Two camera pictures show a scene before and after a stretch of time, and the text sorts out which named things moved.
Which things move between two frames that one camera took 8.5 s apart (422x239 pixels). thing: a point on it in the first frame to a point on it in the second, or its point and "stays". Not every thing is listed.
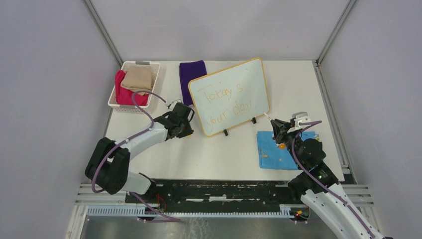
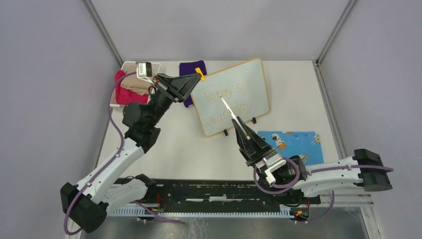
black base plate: (215, 191) stays
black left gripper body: (185, 129) to (165, 89)
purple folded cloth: (189, 71) stays
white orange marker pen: (267, 116) to (233, 114)
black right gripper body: (289, 138) to (257, 159)
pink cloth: (124, 95) stays
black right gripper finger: (285, 124) to (263, 149)
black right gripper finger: (278, 133) to (245, 146)
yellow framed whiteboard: (231, 96) stays
